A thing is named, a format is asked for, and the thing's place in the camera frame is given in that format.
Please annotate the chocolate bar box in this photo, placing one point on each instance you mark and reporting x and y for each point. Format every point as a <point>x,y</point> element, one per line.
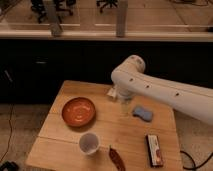
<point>154,151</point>

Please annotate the blue sponge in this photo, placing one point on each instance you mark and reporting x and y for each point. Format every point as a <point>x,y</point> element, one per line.
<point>142,113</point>

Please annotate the black office chair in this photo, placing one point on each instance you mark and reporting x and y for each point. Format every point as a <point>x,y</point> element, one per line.
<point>37,6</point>
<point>103,3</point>

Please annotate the grey metal post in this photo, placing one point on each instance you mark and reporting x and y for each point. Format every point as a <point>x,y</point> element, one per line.
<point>121,18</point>
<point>53,19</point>

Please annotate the white cup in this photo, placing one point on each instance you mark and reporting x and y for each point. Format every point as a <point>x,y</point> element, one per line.
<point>89,143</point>

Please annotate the black office chair left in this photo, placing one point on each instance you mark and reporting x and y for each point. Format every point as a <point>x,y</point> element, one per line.
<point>37,6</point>

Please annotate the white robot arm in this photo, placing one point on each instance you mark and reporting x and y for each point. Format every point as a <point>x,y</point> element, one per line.
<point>129,79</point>

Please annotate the small clear bottle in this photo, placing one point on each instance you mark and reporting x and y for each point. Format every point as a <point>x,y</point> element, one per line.
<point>112,93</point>

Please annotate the grey metal post right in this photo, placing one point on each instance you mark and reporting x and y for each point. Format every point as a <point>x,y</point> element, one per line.
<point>121,18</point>

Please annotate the black object floor corner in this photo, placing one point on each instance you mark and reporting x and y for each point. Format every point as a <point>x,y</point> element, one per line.
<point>9,166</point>

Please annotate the grey metal post left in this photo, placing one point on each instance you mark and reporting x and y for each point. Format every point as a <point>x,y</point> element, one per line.
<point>53,19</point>

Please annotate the black office chair centre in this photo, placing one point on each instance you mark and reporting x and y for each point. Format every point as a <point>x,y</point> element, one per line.
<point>103,3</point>

